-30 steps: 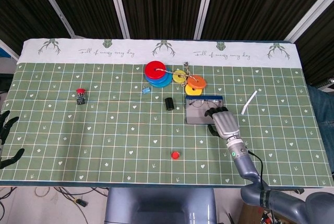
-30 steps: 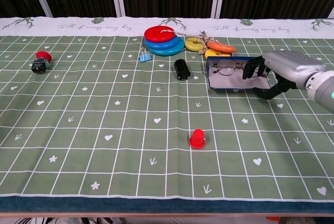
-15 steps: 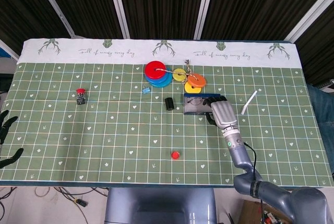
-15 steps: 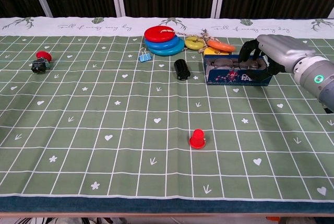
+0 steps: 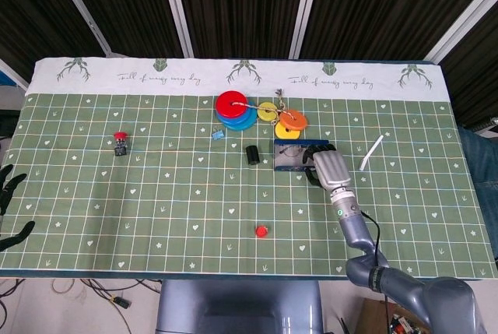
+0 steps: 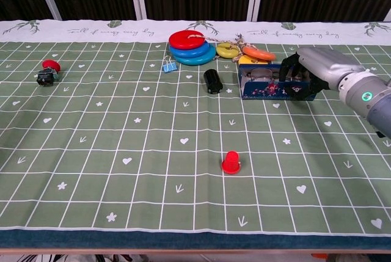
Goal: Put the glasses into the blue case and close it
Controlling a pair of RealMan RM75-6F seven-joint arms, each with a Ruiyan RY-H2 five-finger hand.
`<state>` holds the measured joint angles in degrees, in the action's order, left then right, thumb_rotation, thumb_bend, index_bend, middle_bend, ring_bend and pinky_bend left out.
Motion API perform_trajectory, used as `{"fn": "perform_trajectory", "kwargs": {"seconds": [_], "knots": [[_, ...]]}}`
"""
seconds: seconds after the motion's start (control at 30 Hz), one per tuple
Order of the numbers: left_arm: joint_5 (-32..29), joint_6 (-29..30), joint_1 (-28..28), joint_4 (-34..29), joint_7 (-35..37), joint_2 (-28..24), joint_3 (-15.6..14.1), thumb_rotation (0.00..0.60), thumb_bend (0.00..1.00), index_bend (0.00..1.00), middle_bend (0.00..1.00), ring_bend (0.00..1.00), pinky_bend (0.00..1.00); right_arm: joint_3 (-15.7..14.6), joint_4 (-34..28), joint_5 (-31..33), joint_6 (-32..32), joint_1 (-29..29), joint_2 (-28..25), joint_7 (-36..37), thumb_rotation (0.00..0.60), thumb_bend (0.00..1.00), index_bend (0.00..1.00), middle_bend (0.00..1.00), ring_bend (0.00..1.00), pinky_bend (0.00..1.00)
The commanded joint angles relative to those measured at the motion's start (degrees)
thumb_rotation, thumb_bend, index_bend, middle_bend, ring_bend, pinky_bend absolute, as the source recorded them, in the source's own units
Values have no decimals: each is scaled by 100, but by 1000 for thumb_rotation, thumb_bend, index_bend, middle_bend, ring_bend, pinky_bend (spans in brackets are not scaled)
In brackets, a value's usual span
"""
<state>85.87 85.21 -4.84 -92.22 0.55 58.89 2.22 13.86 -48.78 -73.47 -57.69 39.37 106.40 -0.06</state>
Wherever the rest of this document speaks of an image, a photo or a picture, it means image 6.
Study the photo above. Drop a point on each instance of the blue binder clip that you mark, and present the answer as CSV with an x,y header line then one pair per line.
x,y
169,67

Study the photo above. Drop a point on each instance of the green grid tablecloth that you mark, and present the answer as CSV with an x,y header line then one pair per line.
x,y
122,121

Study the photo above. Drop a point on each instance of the red emergency stop button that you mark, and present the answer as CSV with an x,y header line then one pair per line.
x,y
50,65

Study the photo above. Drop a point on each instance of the thin-framed eyeglasses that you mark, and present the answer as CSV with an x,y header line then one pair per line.
x,y
261,73

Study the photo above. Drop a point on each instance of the black plastic cylinder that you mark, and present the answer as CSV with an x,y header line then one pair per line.
x,y
212,80

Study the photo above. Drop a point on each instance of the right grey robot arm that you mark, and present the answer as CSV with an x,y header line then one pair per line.
x,y
375,103

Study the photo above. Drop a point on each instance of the small red plastic cap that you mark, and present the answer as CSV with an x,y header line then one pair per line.
x,y
231,164

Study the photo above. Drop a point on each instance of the blue floral glasses case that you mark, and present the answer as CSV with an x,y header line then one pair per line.
x,y
262,91

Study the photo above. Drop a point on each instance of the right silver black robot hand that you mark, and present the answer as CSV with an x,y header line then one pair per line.
x,y
327,65

